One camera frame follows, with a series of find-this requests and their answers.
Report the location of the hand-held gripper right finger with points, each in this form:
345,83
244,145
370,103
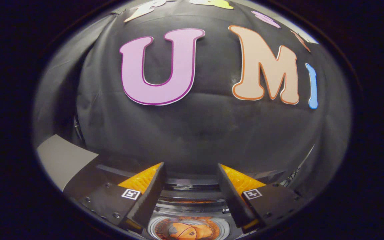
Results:
232,196

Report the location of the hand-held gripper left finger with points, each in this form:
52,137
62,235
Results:
150,198

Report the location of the grey washing machine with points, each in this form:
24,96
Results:
195,205

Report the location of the orange polo shirt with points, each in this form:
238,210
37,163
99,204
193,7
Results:
187,230

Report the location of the black backdrop cloth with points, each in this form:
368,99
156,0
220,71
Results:
205,126

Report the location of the cabinet with white door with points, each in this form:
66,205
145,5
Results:
62,160

